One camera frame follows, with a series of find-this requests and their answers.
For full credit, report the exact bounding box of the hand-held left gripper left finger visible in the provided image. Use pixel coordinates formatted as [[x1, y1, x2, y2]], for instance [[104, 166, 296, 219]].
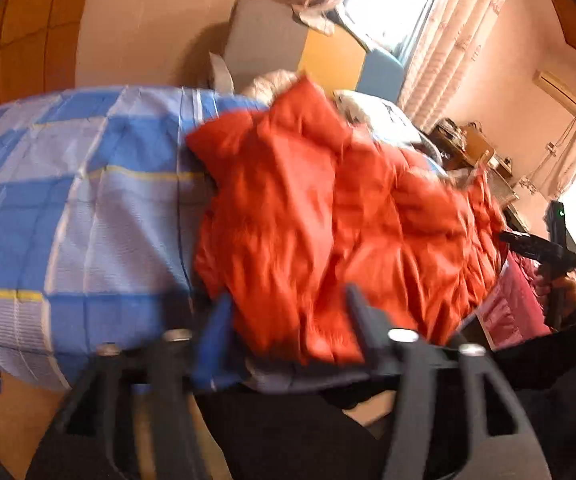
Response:
[[25, 292, 235, 480]]

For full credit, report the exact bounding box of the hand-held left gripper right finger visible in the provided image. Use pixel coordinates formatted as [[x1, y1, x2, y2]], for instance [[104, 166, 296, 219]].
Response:
[[345, 284, 554, 480]]

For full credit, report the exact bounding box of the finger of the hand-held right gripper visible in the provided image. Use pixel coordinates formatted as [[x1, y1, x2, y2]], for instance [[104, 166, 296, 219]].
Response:
[[498, 230, 565, 264]]

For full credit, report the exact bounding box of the orange puffer jacket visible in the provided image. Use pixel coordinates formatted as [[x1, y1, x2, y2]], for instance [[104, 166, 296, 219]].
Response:
[[185, 75, 509, 367]]

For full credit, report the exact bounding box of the person's right forearm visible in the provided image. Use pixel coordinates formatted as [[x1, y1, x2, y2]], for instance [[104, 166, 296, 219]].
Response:
[[493, 300, 576, 401]]

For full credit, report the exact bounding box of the person's right hand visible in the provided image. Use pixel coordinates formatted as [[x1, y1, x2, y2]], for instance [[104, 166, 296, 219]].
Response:
[[537, 271, 576, 322]]

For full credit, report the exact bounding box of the rattan chair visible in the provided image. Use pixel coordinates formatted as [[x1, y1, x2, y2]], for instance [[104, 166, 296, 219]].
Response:
[[487, 174, 520, 212]]

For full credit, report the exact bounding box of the pink cloth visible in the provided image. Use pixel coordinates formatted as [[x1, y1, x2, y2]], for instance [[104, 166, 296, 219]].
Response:
[[477, 249, 555, 352]]

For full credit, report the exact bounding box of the narrow beige curtain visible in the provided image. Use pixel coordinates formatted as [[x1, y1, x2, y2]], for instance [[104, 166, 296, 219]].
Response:
[[518, 80, 576, 202]]

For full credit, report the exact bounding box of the cluttered wooden desk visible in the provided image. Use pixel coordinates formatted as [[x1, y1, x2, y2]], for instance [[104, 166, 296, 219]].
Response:
[[427, 119, 500, 172]]

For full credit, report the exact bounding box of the person's black clothing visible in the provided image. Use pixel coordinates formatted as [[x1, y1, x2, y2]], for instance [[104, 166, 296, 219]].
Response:
[[197, 385, 576, 480]]

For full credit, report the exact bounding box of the bed with blue plaid sheet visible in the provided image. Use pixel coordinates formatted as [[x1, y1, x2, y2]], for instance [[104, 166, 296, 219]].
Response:
[[0, 85, 499, 396]]

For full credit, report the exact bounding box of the white printed pillow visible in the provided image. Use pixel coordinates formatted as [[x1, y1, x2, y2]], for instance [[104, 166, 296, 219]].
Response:
[[332, 89, 425, 152]]

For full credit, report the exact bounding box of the beige quilted jacket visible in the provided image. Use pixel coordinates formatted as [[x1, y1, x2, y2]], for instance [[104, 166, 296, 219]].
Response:
[[242, 69, 300, 107]]

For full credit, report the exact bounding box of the bright window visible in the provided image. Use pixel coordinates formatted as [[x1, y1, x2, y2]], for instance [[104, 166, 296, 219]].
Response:
[[342, 0, 451, 57]]

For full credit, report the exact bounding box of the grey yellow blue headboard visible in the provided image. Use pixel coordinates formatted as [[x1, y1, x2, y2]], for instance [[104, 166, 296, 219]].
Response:
[[222, 0, 405, 107]]

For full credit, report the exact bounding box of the wooden wardrobe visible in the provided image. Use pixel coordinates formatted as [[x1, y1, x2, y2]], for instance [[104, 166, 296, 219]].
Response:
[[0, 0, 100, 117]]

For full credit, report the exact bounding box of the wall air conditioner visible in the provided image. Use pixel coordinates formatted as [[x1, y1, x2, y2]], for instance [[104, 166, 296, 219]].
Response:
[[533, 70, 576, 117]]

